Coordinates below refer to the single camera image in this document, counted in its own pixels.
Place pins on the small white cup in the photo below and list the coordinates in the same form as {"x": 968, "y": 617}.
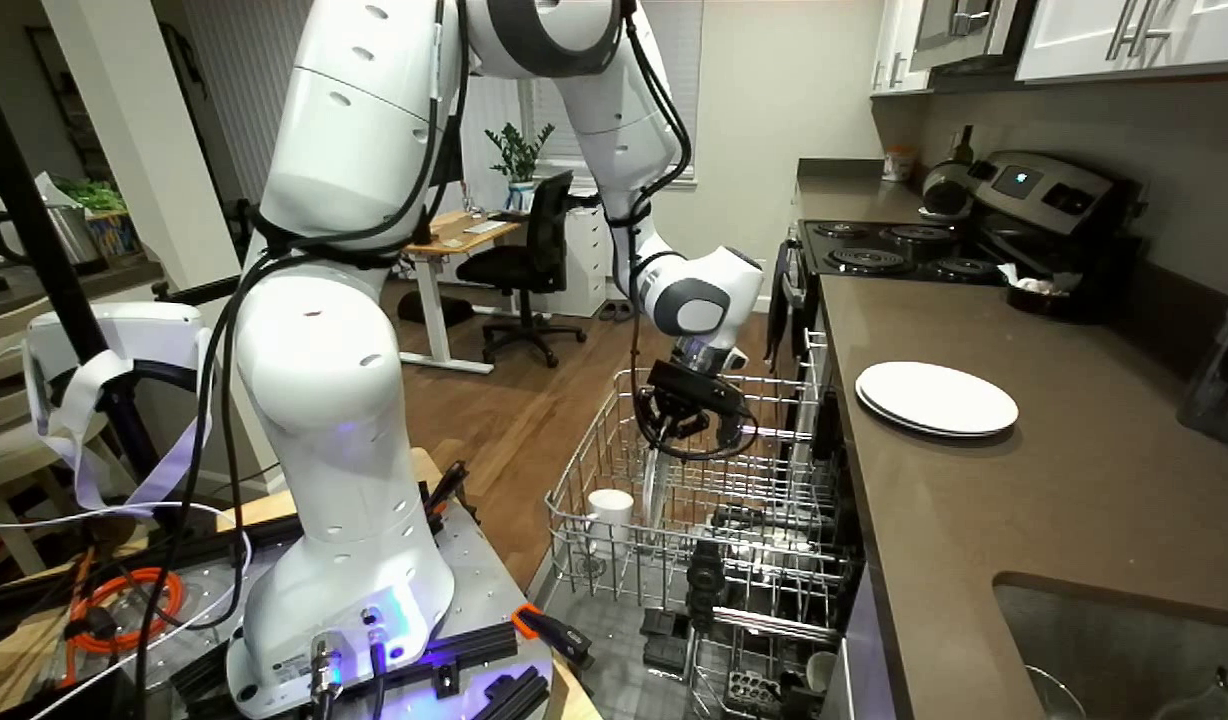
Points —
{"x": 822, "y": 670}

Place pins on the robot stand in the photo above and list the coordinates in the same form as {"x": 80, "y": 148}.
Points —
{"x": 479, "y": 590}

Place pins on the over-range microwave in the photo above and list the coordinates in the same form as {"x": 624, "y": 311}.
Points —
{"x": 959, "y": 40}

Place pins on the black electric stove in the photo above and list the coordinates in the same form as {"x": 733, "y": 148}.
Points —
{"x": 1034, "y": 215}

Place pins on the black stand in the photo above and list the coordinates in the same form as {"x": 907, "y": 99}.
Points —
{"x": 34, "y": 220}

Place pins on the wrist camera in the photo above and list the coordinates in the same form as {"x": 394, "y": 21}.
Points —
{"x": 696, "y": 388}

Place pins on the black bowl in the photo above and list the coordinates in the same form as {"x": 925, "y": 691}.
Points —
{"x": 1046, "y": 298}

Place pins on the white wall cabinet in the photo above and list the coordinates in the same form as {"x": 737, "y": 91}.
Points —
{"x": 1184, "y": 35}
{"x": 892, "y": 45}

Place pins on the white plate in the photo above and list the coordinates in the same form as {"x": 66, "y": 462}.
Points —
{"x": 889, "y": 419}
{"x": 657, "y": 495}
{"x": 939, "y": 395}

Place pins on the dark hanging towel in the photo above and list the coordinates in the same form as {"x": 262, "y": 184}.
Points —
{"x": 782, "y": 310}

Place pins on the black office chair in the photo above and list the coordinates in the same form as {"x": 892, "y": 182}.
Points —
{"x": 534, "y": 250}

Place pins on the wooden desk with white legs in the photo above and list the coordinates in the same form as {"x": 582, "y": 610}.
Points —
{"x": 444, "y": 240}

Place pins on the sink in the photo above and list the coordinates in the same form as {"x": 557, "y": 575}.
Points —
{"x": 1134, "y": 650}

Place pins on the pair of shoes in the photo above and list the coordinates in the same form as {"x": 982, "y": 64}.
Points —
{"x": 616, "y": 311}

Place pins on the patterned box with greens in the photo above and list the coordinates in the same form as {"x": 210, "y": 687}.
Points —
{"x": 109, "y": 230}

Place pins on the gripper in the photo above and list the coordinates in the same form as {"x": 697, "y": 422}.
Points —
{"x": 686, "y": 420}

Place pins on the stove burner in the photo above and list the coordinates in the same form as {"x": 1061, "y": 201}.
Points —
{"x": 920, "y": 235}
{"x": 841, "y": 230}
{"x": 867, "y": 259}
{"x": 962, "y": 268}

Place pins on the potted green plant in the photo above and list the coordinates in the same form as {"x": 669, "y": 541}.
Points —
{"x": 519, "y": 160}

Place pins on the white drawer unit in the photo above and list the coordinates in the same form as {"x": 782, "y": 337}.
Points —
{"x": 584, "y": 260}

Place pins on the clear glass bowl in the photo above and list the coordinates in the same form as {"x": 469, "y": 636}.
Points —
{"x": 1056, "y": 698}

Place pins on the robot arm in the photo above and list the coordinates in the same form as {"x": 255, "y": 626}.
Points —
{"x": 324, "y": 380}

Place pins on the white keyboard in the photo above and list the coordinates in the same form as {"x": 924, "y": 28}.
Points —
{"x": 486, "y": 227}

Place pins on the dishwasher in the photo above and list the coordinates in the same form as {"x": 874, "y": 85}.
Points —
{"x": 774, "y": 560}

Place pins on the orange and black clamp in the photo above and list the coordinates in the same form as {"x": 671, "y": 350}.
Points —
{"x": 554, "y": 632}

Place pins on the dishwasher door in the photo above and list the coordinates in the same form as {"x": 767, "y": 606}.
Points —
{"x": 614, "y": 655}

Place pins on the dark countertop appliance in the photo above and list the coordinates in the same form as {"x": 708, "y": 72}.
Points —
{"x": 1224, "y": 380}

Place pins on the steel kettle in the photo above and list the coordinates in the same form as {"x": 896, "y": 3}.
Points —
{"x": 946, "y": 190}

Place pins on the dark bottle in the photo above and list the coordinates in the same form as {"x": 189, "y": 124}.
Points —
{"x": 964, "y": 148}

